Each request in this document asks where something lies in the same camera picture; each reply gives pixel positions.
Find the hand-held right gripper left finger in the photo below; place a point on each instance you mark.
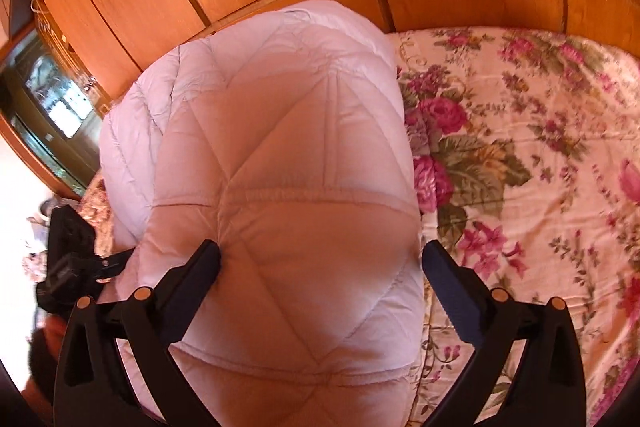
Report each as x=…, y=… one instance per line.
x=200, y=287

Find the lavender quilted puffer jacket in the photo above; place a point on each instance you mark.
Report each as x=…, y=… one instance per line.
x=280, y=167

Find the person's left forearm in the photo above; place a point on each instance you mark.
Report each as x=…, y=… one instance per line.
x=47, y=357

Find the glass display cabinet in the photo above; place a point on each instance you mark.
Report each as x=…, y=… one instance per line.
x=45, y=107

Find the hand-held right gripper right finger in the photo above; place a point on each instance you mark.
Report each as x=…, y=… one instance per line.
x=452, y=292

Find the floral bedspread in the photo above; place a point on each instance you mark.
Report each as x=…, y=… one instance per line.
x=525, y=157

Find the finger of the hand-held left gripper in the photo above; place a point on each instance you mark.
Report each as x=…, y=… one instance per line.
x=117, y=263

